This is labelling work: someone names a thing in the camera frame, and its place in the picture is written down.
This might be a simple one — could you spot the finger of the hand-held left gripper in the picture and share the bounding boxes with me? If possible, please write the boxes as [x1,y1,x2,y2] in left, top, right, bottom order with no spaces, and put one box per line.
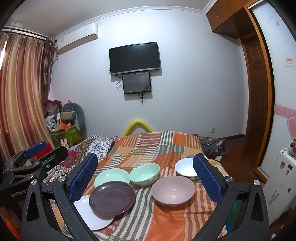
[3,141,46,174]
[10,146,69,183]

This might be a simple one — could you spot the white wardrobe sliding door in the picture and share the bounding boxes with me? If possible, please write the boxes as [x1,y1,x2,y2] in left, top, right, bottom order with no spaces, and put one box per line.
[251,0,296,181]

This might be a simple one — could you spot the wooden overhead cabinet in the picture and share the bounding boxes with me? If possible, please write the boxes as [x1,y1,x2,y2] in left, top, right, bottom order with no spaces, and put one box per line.
[206,0,252,40]

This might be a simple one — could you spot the black wall television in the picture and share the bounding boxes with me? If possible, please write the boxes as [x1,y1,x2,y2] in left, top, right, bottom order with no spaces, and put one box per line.
[109,42,161,76]

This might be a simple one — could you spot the pink bowl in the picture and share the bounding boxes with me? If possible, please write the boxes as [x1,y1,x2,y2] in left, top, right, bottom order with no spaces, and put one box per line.
[151,175,196,207]

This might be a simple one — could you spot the mint green plate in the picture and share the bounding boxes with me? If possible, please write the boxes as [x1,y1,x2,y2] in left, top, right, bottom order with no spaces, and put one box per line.
[94,168,130,189]

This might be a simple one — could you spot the purple plate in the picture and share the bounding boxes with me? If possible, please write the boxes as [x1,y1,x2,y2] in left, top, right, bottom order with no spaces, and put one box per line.
[89,181,136,217]

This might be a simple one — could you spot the striped patchwork bedspread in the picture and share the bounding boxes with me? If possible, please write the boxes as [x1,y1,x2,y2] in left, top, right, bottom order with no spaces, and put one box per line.
[46,131,229,241]

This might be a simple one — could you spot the yellow foam noodle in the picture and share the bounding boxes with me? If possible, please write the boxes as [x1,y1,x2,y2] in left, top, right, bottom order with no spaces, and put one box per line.
[123,119,154,137]

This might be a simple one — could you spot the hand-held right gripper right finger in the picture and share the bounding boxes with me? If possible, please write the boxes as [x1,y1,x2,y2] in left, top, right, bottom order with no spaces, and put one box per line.
[193,153,270,241]

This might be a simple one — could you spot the white air conditioner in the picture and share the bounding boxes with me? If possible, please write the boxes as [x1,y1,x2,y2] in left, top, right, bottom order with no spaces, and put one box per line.
[55,23,99,54]

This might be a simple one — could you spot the white suitcase with stickers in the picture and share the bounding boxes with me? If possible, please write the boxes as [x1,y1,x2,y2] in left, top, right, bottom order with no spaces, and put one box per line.
[262,146,296,225]

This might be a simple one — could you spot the striped brown curtain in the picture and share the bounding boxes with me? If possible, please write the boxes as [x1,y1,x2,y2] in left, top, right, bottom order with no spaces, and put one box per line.
[0,30,58,163]

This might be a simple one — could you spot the dark backpack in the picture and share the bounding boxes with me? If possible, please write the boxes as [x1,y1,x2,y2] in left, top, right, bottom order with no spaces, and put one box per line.
[199,136,228,158]

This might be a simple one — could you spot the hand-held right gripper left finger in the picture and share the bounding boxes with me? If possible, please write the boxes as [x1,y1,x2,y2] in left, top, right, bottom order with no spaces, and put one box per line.
[21,152,98,241]

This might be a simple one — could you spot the mint green bowl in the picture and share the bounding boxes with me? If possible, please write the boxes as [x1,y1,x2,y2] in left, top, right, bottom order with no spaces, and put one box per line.
[129,163,160,187]

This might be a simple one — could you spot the white plate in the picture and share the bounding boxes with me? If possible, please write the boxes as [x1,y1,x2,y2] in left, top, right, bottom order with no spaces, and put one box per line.
[73,195,115,231]

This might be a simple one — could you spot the brown wooden door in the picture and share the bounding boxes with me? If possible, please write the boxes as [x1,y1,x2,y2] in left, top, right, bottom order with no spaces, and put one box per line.
[240,35,270,139]

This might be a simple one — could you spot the red box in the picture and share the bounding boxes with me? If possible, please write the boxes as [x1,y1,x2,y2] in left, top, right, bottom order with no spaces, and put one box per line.
[35,142,55,161]

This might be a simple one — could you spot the white bowl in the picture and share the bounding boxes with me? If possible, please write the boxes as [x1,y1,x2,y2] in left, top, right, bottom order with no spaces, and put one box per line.
[175,158,199,181]

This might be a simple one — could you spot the red plastic bag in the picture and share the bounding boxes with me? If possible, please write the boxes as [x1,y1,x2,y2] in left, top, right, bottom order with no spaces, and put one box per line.
[46,100,62,115]

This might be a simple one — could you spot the patterned blanket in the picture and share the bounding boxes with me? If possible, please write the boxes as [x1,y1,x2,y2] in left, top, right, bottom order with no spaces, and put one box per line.
[44,135,118,183]

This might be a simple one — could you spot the small black monitor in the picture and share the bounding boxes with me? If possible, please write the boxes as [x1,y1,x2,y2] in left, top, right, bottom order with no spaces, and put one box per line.
[122,72,152,95]

